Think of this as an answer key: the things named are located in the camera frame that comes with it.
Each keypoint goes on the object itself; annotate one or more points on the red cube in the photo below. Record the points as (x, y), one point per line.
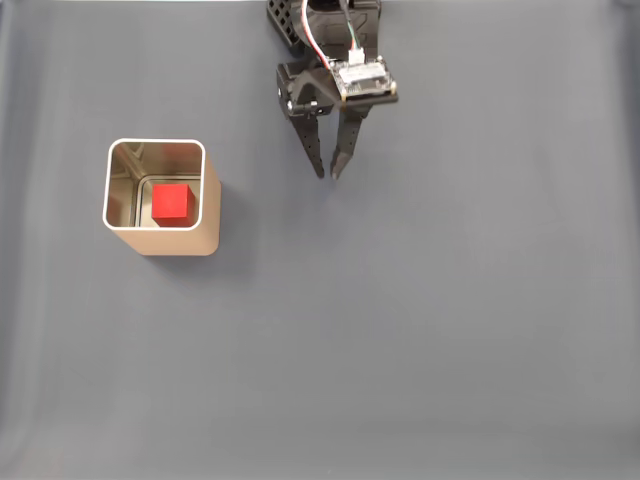
(172, 201)

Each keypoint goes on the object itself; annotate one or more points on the beige square metal container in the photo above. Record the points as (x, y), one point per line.
(170, 240)

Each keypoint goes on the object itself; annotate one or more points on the gripper camera circuit board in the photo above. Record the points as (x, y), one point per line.
(365, 77)

